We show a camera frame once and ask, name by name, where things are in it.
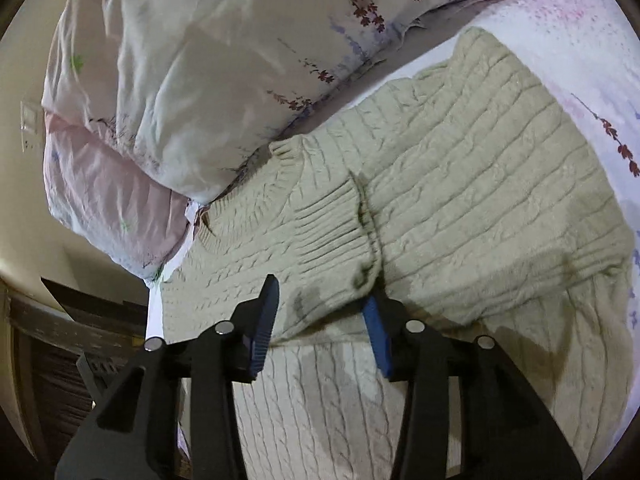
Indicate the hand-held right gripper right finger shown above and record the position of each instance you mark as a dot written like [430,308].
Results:
[376,336]

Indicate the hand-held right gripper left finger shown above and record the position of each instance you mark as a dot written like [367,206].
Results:
[262,327]

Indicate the black power strip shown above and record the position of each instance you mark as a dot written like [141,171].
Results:
[97,371]

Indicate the dark wooden bedside cabinet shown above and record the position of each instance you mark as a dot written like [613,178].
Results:
[55,360]

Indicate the floral white duvet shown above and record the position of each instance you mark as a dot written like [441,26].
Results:
[210,75]

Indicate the floral bed sheet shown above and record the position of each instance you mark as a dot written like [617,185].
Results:
[565,50]

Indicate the white wall switch plate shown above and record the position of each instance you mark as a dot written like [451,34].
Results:
[30,126]

